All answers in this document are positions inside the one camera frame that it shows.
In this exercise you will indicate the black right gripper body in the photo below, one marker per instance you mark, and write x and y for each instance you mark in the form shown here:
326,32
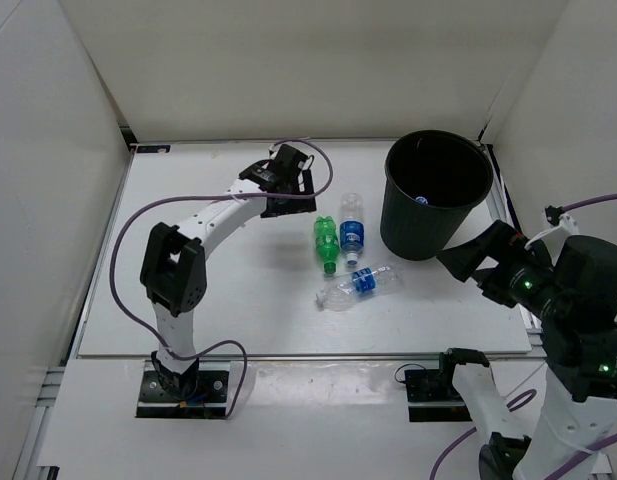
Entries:
521,276

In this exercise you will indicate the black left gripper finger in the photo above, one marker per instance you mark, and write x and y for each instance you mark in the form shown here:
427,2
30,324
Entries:
305,184
281,206

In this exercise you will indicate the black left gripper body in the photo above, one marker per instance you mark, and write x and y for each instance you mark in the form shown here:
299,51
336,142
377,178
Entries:
294,187

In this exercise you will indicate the green plastic soda bottle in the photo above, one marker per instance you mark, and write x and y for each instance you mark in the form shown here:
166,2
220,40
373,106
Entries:
326,243

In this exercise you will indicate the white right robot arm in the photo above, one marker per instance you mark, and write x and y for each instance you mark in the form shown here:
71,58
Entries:
574,295

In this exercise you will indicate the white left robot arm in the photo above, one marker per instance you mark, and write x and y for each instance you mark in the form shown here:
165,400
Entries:
174,266

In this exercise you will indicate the dark green ribbed bin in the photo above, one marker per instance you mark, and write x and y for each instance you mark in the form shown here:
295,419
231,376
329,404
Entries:
450,171

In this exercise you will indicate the blue label Pocari bottle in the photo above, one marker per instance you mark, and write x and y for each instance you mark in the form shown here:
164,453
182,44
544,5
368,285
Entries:
352,233

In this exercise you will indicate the clear Aquafina water bottle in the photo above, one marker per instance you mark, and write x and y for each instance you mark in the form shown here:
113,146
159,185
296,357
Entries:
345,291

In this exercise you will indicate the aluminium table edge rail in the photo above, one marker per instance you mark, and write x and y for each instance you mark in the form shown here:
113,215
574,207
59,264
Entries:
498,193

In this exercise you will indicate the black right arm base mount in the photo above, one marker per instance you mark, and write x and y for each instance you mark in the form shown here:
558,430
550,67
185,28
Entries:
430,393

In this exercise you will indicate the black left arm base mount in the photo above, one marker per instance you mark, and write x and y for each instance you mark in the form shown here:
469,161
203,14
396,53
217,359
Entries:
208,400

